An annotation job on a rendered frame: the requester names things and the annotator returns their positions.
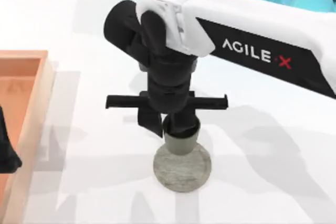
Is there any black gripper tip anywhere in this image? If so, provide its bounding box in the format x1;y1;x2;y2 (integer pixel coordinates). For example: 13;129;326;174
0;105;23;175

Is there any salmon shallow box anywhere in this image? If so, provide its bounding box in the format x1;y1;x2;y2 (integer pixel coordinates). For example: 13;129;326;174
0;49;56;224

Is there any grey round coaster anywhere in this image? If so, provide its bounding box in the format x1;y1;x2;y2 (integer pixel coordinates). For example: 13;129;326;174
153;142;212;193

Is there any grey cup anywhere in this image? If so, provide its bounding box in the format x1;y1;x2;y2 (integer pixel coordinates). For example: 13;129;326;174
162;115;202;156

